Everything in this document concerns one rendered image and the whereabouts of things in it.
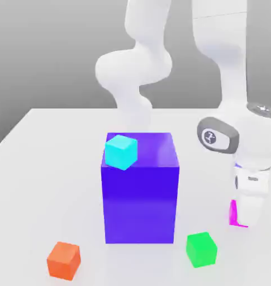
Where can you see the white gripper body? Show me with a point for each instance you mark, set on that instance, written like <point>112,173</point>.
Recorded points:
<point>249,207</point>

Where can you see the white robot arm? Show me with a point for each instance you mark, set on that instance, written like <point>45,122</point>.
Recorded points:
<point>135,67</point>

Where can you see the large blue box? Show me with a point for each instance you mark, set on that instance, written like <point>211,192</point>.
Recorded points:
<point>139,201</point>

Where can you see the small magenta cube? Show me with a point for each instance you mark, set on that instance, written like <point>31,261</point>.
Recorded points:
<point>233,214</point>

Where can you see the small orange cube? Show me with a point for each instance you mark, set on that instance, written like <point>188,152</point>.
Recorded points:
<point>63,261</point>

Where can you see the small green cube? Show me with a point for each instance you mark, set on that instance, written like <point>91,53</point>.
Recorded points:
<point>201,250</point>

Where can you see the small cyan cube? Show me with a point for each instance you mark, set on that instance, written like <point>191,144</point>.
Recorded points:
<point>120,152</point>

